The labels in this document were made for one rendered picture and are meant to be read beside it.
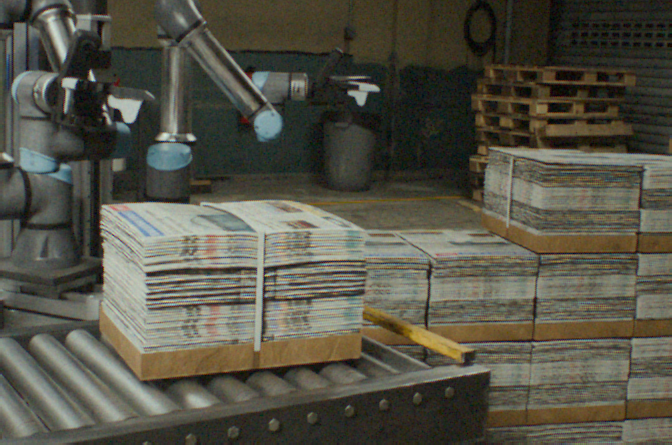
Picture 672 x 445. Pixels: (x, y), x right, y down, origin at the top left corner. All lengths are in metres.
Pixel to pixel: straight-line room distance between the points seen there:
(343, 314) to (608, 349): 1.20
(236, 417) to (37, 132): 0.75
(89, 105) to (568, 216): 1.31
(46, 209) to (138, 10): 6.99
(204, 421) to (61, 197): 0.94
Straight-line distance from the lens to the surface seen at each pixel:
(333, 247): 1.59
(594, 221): 2.60
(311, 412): 1.48
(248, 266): 1.54
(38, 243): 2.23
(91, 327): 1.85
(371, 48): 10.33
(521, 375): 2.61
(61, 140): 1.94
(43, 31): 2.16
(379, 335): 2.44
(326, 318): 1.63
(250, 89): 2.61
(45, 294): 2.23
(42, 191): 2.20
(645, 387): 2.80
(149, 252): 1.48
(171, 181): 2.61
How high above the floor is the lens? 1.31
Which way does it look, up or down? 8 degrees down
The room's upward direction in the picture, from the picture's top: 3 degrees clockwise
